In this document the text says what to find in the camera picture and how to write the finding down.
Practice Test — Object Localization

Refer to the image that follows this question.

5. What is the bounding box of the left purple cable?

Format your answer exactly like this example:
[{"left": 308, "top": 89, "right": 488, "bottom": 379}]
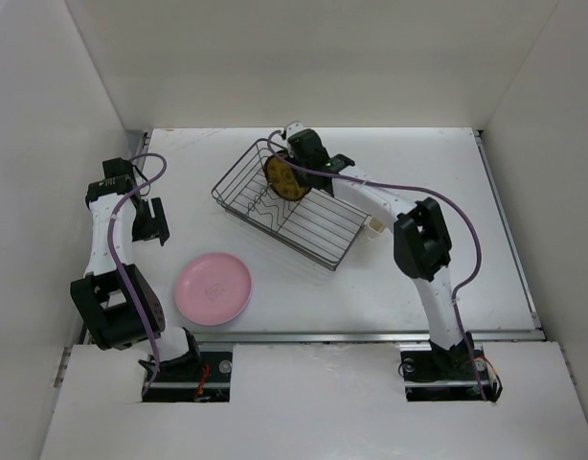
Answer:
[{"left": 110, "top": 152, "right": 170, "bottom": 398}]

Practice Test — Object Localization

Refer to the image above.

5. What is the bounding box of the black wire dish rack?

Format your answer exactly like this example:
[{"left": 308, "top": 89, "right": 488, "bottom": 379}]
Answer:
[{"left": 211, "top": 138, "right": 369, "bottom": 271}]

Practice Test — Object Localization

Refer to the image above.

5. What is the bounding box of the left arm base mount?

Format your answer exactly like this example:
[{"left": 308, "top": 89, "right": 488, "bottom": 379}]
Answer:
[{"left": 139, "top": 340, "right": 234, "bottom": 403}]

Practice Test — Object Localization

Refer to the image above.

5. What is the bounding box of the pink plate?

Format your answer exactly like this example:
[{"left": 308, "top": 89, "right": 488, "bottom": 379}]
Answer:
[{"left": 174, "top": 252, "right": 253, "bottom": 327}]

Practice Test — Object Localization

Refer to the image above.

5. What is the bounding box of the beige cutlery holder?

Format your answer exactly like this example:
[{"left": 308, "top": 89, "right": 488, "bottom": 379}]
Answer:
[{"left": 366, "top": 217, "right": 385, "bottom": 241}]

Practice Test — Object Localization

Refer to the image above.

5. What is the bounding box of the aluminium front rail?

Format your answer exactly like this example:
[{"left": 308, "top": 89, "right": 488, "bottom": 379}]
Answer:
[{"left": 193, "top": 329, "right": 547, "bottom": 344}]

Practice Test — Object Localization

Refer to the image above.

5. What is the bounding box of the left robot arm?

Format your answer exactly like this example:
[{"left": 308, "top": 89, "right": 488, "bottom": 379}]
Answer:
[{"left": 70, "top": 157, "right": 202, "bottom": 380}]

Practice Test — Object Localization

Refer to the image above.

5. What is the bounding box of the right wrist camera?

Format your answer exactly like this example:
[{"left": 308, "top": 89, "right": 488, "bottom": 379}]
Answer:
[{"left": 281, "top": 121, "right": 305, "bottom": 141}]

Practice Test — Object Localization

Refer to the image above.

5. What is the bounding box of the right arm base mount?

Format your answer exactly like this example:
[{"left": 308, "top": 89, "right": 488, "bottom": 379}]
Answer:
[{"left": 398, "top": 344, "right": 504, "bottom": 403}]

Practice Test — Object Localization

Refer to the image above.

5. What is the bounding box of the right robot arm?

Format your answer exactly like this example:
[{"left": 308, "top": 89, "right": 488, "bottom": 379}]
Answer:
[{"left": 283, "top": 122, "right": 466, "bottom": 378}]

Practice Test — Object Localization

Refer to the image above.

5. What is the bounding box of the yellow black plate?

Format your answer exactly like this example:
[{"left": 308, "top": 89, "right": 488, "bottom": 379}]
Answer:
[{"left": 262, "top": 150, "right": 311, "bottom": 202}]

